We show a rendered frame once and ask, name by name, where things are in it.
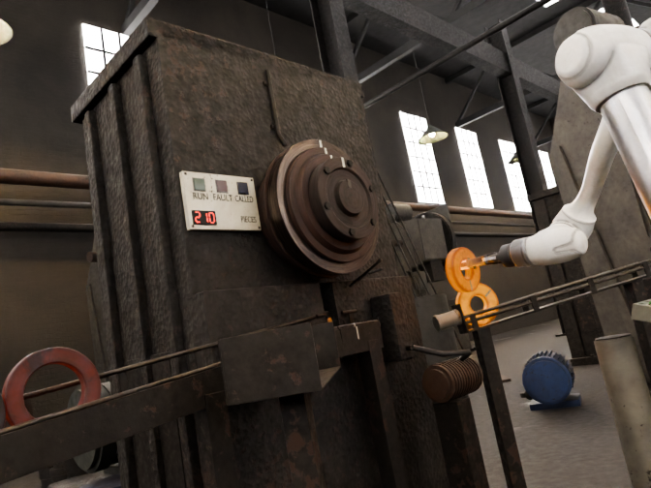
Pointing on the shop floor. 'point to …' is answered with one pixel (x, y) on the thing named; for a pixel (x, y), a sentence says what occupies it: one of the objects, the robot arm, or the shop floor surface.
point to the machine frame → (231, 255)
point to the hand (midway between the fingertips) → (462, 264)
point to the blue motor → (549, 381)
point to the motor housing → (457, 419)
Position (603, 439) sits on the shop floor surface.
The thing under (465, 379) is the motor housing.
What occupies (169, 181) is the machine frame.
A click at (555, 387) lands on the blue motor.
